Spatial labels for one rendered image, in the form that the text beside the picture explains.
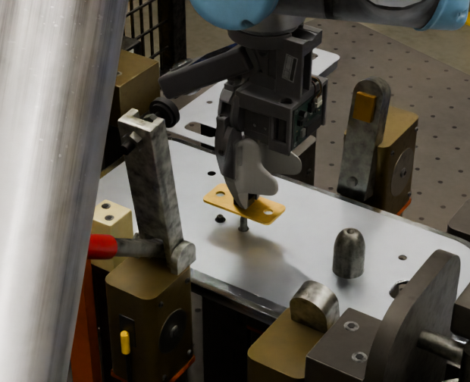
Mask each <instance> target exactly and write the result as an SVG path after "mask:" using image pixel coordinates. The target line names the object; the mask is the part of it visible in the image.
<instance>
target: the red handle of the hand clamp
mask: <svg viewBox="0 0 470 382"><path fill-rule="evenodd" d="M113 257H156V258H166V257H165V249H164V244H163V240H160V239H151V240H145V239H126V238H114V237H113V236H112V235H109V234H94V233H91V234H90V239H89V248H88V253H87V258H86V259H104V260H109V259H111V258H113Z"/></svg>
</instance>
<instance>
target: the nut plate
mask: <svg viewBox="0 0 470 382"><path fill-rule="evenodd" d="M219 193H222V194H224V196H216V195H217V194H219ZM203 202H205V203H207V204H210V205H213V206H215V207H218V208H221V209H224V210H225V211H229V212H231V213H234V214H237V215H239V216H242V217H244V218H247V219H250V220H252V221H255V222H258V223H260V224H264V225H270V224H272V223H273V222H274V221H275V220H276V219H277V218H279V217H280V216H281V215H282V214H283V213H284V212H285V210H286V207H285V206H284V205H282V204H280V203H277V202H273V201H271V200H269V199H265V198H263V197H261V196H259V198H258V199H257V200H255V194H250V193H249V201H248V208H247V209H243V208H241V207H239V206H238V204H237V203H236V201H235V200H234V198H233V196H232V195H231V193H230V191H229V189H228V188H227V185H226V184H225V183H220V184H218V185H217V186H216V187H215V188H214V189H212V190H211V191H210V192H209V193H207V194H206V195H205V196H204V197H203ZM266 211H271V212H273V213H272V214H265V213H264V212H266Z"/></svg>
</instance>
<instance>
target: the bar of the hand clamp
mask: <svg viewBox="0 0 470 382"><path fill-rule="evenodd" d="M149 110H150V114H147V115H146V116H145V117H144V118H143V119H140V118H139V111H138V110H136V109H134V108H131V109H130V110H129V111H128V112H127V113H126V114H124V115H123V116H122V117H121V118H120V119H118V121H117V125H118V129H119V133H120V137H121V146H120V151H121V152H122V153H123V154H124V160H125V164H126V168H127V176H128V180H129V184H130V191H131V196H132V200H133V207H134V211H135V215H136V222H137V227H138V231H139V238H140V239H145V240H151V239H160V240H163V244H164V253H165V257H166V262H167V266H168V267H169V268H171V256H172V253H173V251H174V249H175V248H176V246H177V245H178V244H179V243H181V242H182V241H183V231H182V226H181V221H180V212H179V207H178V202H177V193H176V188H175V182H174V174H173V168H172V163H171V154H170V149H169V145H168V135H167V131H166V127H167V128H172V127H174V126H175V125H176V124H177V123H178V122H179V120H180V113H179V110H178V108H177V106H176V105H175V104H174V103H173V102H172V101H171V100H170V99H166V98H164V97H158V98H156V99H155V100H153V101H152V102H151V104H150V106H149Z"/></svg>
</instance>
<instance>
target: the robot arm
mask: <svg viewBox="0 0 470 382"><path fill-rule="evenodd" d="M128 2H129V0H0V382H67V374H68V369H69V364H70V360H71V351H72V346H73V341H74V332H75V327H76V322H77V314H78V308H79V304H80V295H81V290H82V285H83V277H84V271H85V267H86V258H87V253H88V248H89V239H90V234H91V229H92V221H93V216H94V211H95V206H96V197H97V192H98V188H99V179H100V174H101V169H102V160H103V155H104V151H105V142H106V137H107V132H108V123H109V118H110V113H111V105H112V99H113V95H114V86H115V81H116V76H117V72H118V62H119V57H120V53H121V44H122V39H123V34H124V25H125V20H126V16H127V7H128ZM190 2H191V4H192V6H193V7H194V9H195V10H196V11H197V13H198V14H199V15H200V16H201V17H202V18H203V19H205V20H206V21H208V22H209V23H210V24H212V25H214V26H216V27H219V28H221V29H225V30H227V33H228V36H229V37H230V39H231V40H233V41H234V42H235V43H234V44H231V45H228V46H225V47H223V48H221V49H218V50H215V51H213V52H209V53H207V54H205V55H202V56H199V57H197V58H194V59H192V58H184V59H181V60H179V61H177V62H176V63H174V64H173V66H172V67H171V69H170V71H168V72H167V73H166V74H164V75H163V76H161V77H159V78H158V83H159V85H160V87H161V89H162V92H163V93H164V96H165V97H166V98H167V99H173V98H176V97H178V96H191V95H193V94H196V93H197V92H198V91H199V90H200V89H201V88H204V87H207V86H210V85H212V84H215V83H219V82H221V81H223V80H227V82H226V83H224V88H223V89H222V90H221V94H220V98H219V103H218V116H217V117H216V122H217V126H216V132H215V155H216V159H217V162H218V167H219V170H220V172H221V175H222V176H224V180H225V183H226V185H227V188H228V189H229V191H230V193H231V195H232V196H233V198H234V200H235V201H236V203H237V204H238V206H239V207H241V208H243V209H247V208H248V201H249V193H250V194H255V200H257V199H258V198H259V196H260V195H264V196H273V195H275V194H277V192H278V182H277V180H276V179H275V178H274V177H273V176H272V175H271V174H290V175H296V174H298V173H299V172H300V171H301V170H302V162H301V160H300V159H299V157H298V156H296V155H295V154H294V153H293V152H292V151H293V150H294V149H295V148H296V147H297V146H298V145H299V144H301V143H302V142H303V141H304V140H305V139H307V138H308V137H309V136H310V135H311V134H313V133H314V132H315V131H316V130H317V129H318V128H319V127H320V126H321V125H322V126H324V125H325V118H326V105H327V82H328V78H324V77H320V76H318V75H315V74H312V55H313V49H314V48H316V47H317V46H318V45H320V44H321V43H322V30H321V29H318V28H315V27H310V26H308V25H305V24H304V20H305V18H306V17H311V18H319V19H332V20H345V21H353V22H361V23H375V24H383V25H391V26H398V27H412V28H413V29H415V30H417V31H426V30H457V29H460V28H461V27H462V26H463V25H464V24H465V22H466V20H467V17H468V8H469V2H470V0H190ZM242 132H244V135H245V139H243V138H242Z"/></svg>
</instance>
